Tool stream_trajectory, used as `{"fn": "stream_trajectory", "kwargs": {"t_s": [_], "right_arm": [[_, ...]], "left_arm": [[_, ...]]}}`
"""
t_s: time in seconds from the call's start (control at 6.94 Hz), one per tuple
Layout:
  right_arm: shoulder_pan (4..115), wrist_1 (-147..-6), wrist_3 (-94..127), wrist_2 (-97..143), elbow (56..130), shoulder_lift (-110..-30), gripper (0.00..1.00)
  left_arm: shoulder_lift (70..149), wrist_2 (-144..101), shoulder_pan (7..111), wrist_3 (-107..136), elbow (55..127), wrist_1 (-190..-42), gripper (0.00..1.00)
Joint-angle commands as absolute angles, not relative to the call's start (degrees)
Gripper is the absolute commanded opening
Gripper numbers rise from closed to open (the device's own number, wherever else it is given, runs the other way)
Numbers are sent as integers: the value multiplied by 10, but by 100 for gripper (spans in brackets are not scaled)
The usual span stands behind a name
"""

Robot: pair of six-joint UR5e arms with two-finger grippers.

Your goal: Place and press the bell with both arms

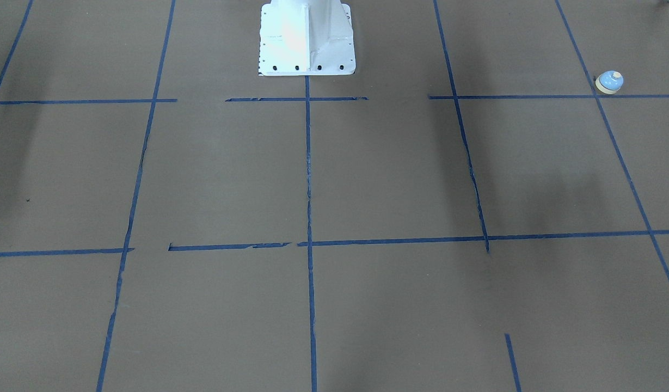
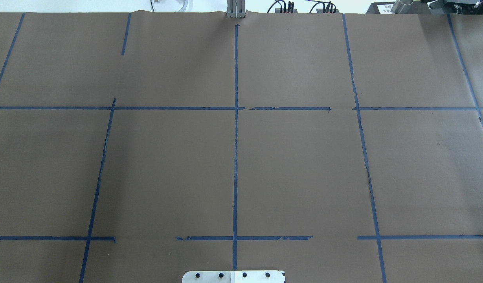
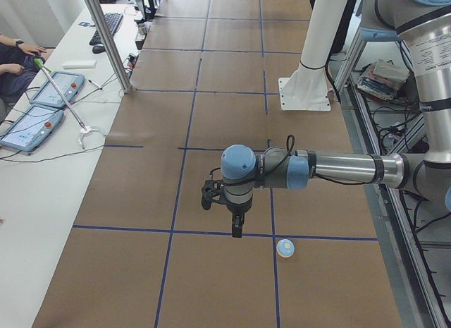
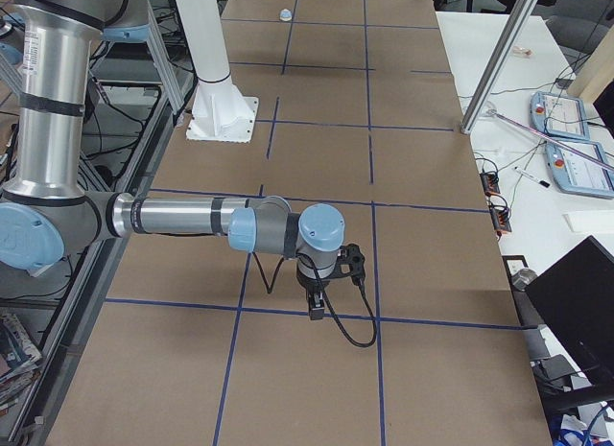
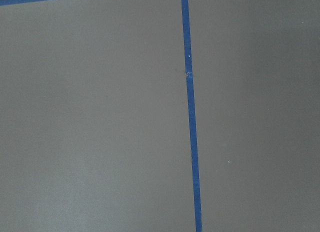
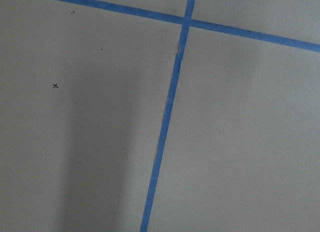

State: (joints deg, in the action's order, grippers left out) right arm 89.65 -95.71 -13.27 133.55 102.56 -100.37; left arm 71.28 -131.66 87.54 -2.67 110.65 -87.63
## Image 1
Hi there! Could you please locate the white camera stand post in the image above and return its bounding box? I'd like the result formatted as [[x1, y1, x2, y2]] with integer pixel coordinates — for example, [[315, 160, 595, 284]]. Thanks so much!
[[258, 1, 357, 77]]

